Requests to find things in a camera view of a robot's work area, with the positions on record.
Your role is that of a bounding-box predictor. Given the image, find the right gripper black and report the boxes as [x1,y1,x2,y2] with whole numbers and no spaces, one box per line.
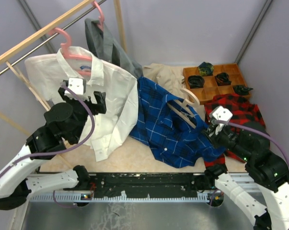
[200,120,251,161]

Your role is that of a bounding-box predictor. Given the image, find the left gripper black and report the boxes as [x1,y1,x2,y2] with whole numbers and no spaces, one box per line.
[58,88,106,142]

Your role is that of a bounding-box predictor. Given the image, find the beige hanger front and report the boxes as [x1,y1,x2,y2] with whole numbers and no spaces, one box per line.
[167,88,200,128]

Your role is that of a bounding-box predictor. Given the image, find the beige hanger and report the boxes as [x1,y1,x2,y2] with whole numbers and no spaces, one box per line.
[167,88,200,128]
[5,61,51,111]

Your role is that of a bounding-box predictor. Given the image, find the blue plaid shirt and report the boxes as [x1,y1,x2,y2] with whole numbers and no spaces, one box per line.
[129,77,226,168]

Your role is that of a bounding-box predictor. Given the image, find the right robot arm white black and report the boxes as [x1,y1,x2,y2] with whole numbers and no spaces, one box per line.
[202,121,289,230]

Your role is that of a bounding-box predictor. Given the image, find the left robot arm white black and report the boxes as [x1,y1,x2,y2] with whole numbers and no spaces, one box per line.
[0,84,106,210]

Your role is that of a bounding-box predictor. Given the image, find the red black plaid shirt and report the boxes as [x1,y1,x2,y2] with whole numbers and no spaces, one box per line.
[203,93,266,168]

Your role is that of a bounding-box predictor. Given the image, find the white shirt on hanger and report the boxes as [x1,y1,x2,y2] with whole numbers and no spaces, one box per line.
[24,46,139,161]

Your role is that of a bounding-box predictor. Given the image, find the pink hanger under white shirt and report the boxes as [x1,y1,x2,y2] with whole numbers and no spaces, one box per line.
[47,27,92,63]

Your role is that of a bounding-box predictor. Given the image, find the grey shirt on hanger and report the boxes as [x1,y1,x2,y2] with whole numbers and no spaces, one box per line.
[85,18,143,79]

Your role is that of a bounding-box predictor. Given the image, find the beige hanger back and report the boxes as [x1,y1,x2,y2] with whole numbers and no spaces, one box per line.
[5,61,51,111]

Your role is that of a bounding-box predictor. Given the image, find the pink hanger under grey shirt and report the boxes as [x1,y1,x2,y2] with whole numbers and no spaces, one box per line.
[91,0,104,31]

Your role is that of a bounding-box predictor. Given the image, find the beige shirt on table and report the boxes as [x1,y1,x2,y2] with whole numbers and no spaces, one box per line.
[142,63,187,99]

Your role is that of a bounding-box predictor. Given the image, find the dark rolled cloth right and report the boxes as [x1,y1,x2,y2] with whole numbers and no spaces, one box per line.
[233,85,253,96]

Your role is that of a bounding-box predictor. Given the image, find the wooden compartment tray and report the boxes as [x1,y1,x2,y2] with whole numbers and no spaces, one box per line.
[183,63,247,105]

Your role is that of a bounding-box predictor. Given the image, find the black rolled cloth middle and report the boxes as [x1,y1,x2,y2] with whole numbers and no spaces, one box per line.
[215,72,231,86]

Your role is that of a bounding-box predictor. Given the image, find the black rolled cloth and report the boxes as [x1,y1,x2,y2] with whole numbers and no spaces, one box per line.
[215,72,231,86]
[188,75,205,89]

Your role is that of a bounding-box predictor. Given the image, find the metal hanging rod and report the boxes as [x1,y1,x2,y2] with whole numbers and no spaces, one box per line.
[0,0,96,76]

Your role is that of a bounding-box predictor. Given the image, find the black rolled cloth left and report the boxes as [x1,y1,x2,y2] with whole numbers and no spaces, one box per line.
[188,75,205,89]

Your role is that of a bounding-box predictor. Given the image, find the green blue rolled cloth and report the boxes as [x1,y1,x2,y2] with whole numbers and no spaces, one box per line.
[198,62,214,77]

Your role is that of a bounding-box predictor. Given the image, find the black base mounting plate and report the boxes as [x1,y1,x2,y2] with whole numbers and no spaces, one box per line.
[65,172,211,198]

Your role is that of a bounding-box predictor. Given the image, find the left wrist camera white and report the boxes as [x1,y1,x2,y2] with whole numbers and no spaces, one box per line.
[64,78,88,101]

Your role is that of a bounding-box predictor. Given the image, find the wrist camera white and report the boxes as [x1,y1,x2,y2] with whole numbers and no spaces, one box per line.
[64,78,88,101]
[209,106,233,124]

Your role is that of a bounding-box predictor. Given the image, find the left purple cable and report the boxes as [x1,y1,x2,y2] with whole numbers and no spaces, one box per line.
[0,83,95,208]

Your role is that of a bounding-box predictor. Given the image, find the purple cable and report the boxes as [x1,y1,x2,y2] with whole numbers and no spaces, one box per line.
[215,119,289,230]
[0,83,95,208]

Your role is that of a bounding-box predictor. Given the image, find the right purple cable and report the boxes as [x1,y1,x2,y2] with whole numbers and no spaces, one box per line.
[215,119,289,230]

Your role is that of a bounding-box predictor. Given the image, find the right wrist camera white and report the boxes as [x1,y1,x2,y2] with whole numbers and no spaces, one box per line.
[209,106,233,124]

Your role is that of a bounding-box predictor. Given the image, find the aluminium rail with cable duct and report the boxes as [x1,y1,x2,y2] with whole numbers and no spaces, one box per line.
[19,172,280,203]

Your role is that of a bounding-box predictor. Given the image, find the wooden clothes rack frame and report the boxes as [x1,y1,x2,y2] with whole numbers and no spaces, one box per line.
[0,0,127,136]

